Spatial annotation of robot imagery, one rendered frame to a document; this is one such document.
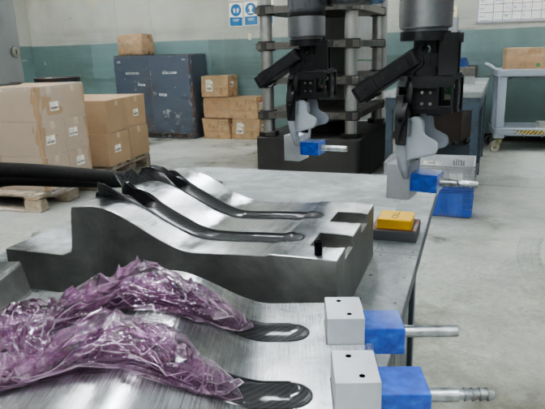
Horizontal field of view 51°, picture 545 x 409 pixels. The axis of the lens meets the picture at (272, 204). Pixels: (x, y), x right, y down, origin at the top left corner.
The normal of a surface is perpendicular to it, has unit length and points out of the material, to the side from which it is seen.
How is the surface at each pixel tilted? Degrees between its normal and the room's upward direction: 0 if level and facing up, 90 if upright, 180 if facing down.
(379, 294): 0
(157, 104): 90
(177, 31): 90
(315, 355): 0
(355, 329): 90
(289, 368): 0
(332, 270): 90
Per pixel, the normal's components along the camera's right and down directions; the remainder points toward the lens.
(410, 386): -0.03, -0.96
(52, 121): 0.94, -0.07
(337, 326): -0.04, 0.26
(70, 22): -0.36, 0.25
